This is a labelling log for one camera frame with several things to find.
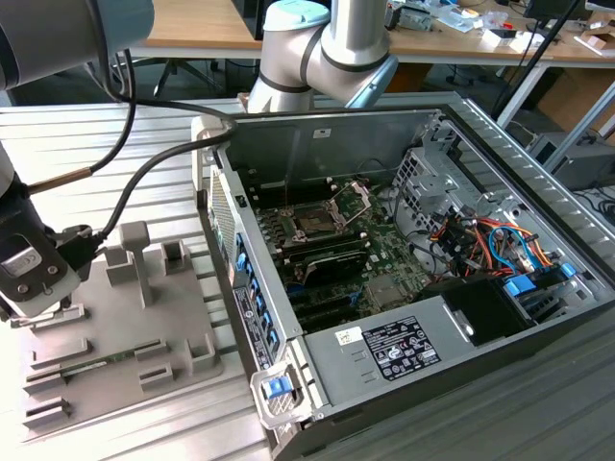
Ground CPU socket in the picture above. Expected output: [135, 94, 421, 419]
[287, 204, 347, 241]

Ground green RAM stick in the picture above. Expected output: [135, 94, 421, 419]
[60, 349, 138, 379]

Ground grey plastic parts rack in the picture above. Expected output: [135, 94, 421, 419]
[16, 220, 225, 443]

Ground black office chair base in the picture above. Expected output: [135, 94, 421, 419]
[153, 58, 227, 97]

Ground open grey PC case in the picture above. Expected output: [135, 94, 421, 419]
[190, 98, 615, 460]

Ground wooden desk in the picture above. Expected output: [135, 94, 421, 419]
[386, 0, 615, 71]
[129, 0, 263, 61]

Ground black graphics card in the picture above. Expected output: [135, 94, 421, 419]
[300, 252, 369, 289]

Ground grey power supply unit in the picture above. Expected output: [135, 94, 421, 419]
[301, 293, 484, 409]

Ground black monitor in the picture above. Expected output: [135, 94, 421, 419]
[233, 0, 266, 42]

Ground silver chipset heatsink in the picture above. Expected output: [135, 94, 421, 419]
[363, 276, 407, 308]

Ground green motherboard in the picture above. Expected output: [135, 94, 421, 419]
[254, 180, 433, 332]

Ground perforated metal drive cage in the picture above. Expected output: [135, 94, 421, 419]
[391, 146, 486, 246]

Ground white small boxes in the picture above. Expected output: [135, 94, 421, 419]
[482, 27, 532, 52]

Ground grey computer on floor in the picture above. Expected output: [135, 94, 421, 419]
[528, 132, 615, 191]

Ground black slanted pole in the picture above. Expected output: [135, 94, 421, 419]
[493, 0, 582, 116]

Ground brown cardboard box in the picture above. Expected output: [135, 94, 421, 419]
[537, 66, 615, 133]

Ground thick black cable with connector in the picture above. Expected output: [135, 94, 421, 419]
[52, 0, 239, 284]

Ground blue case handle latch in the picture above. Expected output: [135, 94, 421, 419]
[261, 377, 293, 400]

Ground metal socket cover frame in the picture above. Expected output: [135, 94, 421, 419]
[330, 181, 375, 230]

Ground thin black wire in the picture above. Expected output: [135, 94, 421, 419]
[357, 157, 403, 186]

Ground orange yellow wire bundle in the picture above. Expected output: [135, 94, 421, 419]
[430, 214, 561, 282]

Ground blue data wire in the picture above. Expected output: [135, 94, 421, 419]
[487, 224, 537, 276]

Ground blue disk carrier handle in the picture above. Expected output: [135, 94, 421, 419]
[503, 274, 538, 300]

